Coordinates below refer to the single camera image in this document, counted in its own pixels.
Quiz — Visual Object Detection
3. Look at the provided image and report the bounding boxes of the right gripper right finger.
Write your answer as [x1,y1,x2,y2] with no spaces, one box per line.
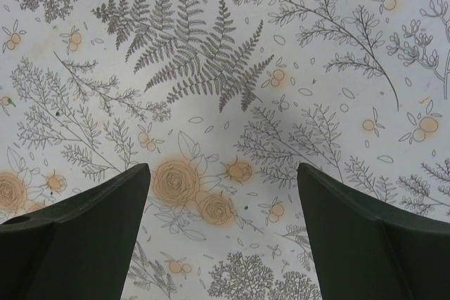
[297,163,449,299]

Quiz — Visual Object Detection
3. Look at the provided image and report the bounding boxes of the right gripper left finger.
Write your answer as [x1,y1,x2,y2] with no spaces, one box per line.
[1,163,150,300]

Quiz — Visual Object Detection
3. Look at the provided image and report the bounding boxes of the floral table mat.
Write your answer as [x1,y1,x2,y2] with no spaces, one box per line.
[1,0,449,299]

